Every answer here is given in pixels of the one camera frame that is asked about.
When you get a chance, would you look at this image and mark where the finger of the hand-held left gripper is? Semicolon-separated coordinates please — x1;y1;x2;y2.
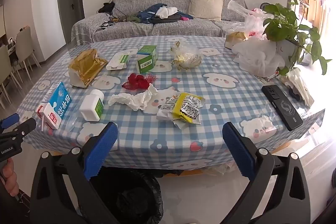
0;118;37;143
0;113;20;132

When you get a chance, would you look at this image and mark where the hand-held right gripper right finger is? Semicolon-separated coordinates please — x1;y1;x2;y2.
222;122;311;224

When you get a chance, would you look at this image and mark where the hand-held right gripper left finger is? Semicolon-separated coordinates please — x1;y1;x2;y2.
31;122;121;224

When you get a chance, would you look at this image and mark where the white pill bottle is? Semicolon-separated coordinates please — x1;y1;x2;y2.
79;89;105;122

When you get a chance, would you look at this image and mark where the blue white milk carton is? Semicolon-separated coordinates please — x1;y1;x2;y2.
35;81;72;130

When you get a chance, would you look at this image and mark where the white tissue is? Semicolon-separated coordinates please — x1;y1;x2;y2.
108;84;159;111

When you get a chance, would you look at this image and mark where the black trash bin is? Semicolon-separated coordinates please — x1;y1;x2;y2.
89;168;164;224

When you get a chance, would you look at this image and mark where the yellow snack wrapper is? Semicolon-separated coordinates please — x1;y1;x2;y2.
157;92;206;125

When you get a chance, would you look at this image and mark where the red mesh net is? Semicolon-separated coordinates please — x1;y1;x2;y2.
122;72;158;90

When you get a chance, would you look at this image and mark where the gold foil bag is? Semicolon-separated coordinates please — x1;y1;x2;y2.
68;49;109;88

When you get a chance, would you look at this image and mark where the white medicine box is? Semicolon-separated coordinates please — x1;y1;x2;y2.
106;53;131;70

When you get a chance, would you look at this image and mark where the green medicine box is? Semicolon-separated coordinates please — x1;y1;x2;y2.
136;45;158;74

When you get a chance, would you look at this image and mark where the person's left hand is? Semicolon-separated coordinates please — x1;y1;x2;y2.
0;158;19;197

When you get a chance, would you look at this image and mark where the blue checkered tablecloth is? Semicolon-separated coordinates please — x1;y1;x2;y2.
17;35;326;169

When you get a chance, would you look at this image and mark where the beige dining chair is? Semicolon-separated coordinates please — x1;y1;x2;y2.
16;27;41;75
0;44;23;109

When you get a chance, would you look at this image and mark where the white paper bundle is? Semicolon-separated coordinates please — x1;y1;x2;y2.
280;68;314;106

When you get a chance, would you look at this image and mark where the white plastic bag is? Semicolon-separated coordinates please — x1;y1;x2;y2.
232;38;285;76

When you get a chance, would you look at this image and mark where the kraft paper box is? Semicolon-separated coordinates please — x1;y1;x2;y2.
225;32;248;50

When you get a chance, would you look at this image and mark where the striped cloth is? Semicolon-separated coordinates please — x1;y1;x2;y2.
97;21;114;31

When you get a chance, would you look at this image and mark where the pink clear plastic bag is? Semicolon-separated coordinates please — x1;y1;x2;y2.
227;0;271;41

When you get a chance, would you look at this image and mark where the grey door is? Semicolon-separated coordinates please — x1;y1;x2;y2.
57;0;85;43

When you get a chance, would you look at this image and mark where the olive green cloth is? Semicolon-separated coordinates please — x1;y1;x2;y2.
113;15;141;23

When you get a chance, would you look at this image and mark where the potted green plant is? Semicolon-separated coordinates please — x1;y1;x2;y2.
262;0;332;76

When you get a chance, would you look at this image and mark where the blue jacket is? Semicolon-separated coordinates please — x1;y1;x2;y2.
138;4;168;24

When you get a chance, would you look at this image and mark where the black bag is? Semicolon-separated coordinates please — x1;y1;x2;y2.
98;2;116;14

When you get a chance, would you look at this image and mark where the black garment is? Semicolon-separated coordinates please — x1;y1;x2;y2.
152;14;184;24

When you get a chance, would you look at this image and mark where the beige pillow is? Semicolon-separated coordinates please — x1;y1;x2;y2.
188;0;224;21

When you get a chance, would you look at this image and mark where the white cloth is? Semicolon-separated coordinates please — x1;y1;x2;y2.
155;7;179;17

